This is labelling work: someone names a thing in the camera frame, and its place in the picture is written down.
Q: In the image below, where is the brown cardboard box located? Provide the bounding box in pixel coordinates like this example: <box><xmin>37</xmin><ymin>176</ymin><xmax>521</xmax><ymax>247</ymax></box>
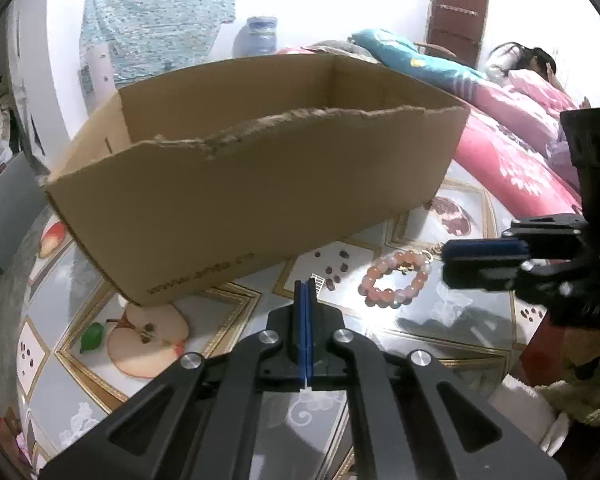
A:
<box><xmin>44</xmin><ymin>54</ymin><xmax>472</xmax><ymax>307</ymax></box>

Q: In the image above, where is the grey storage box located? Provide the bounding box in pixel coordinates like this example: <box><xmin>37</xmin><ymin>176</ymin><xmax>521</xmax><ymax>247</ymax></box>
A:
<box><xmin>0</xmin><ymin>152</ymin><xmax>48</xmax><ymax>281</ymax></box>

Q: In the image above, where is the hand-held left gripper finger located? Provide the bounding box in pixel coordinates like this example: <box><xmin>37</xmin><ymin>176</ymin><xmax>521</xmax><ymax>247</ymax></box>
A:
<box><xmin>39</xmin><ymin>280</ymin><xmax>308</xmax><ymax>480</ymax></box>
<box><xmin>305</xmin><ymin>280</ymin><xmax>567</xmax><ymax>480</ymax></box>

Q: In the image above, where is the pink bead bracelet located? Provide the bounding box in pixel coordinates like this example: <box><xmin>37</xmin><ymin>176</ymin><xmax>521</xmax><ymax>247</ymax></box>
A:
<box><xmin>358</xmin><ymin>244</ymin><xmax>446</xmax><ymax>309</ymax></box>

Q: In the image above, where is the teal wall cloth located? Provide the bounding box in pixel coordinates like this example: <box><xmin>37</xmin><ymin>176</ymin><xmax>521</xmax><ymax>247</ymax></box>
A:
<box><xmin>80</xmin><ymin>0</ymin><xmax>236</xmax><ymax>86</ymax></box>

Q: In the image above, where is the teal pillow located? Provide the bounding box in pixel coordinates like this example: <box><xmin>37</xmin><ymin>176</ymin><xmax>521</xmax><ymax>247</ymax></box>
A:
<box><xmin>350</xmin><ymin>29</ymin><xmax>486</xmax><ymax>93</ymax></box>

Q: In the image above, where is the blue water bottle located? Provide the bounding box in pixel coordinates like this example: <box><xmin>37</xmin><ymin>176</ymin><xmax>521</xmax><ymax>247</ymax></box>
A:
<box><xmin>232</xmin><ymin>16</ymin><xmax>278</xmax><ymax>58</ymax></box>

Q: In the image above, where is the pink floral blanket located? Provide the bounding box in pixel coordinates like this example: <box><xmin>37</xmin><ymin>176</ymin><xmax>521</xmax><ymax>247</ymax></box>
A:
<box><xmin>275</xmin><ymin>47</ymin><xmax>586</xmax><ymax>221</ymax></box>

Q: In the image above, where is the fruit print tablecloth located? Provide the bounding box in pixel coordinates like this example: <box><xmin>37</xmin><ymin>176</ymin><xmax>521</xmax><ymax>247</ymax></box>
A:
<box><xmin>15</xmin><ymin>175</ymin><xmax>546</xmax><ymax>480</ymax></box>

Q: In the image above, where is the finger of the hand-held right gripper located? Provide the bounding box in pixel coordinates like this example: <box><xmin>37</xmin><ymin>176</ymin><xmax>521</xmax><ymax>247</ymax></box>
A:
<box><xmin>442</xmin><ymin>214</ymin><xmax>588</xmax><ymax>262</ymax></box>
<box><xmin>442</xmin><ymin>259</ymin><xmax>581</xmax><ymax>311</ymax></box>

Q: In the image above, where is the brown wooden door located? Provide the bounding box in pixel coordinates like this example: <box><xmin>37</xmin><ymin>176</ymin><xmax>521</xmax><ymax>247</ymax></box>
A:
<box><xmin>425</xmin><ymin>0</ymin><xmax>491</xmax><ymax>68</ymax></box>

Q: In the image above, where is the wooden chair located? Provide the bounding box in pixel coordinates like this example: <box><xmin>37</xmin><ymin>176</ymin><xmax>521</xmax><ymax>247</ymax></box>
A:
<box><xmin>415</xmin><ymin>42</ymin><xmax>457</xmax><ymax>59</ymax></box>

